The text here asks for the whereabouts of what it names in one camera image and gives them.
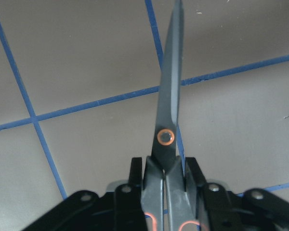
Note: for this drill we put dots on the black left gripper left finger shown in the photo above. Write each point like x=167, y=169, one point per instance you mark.
x=84, y=210

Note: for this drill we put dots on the grey orange scissors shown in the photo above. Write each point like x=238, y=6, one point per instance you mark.
x=165, y=178

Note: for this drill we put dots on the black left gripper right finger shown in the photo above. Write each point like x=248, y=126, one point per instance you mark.
x=218, y=209

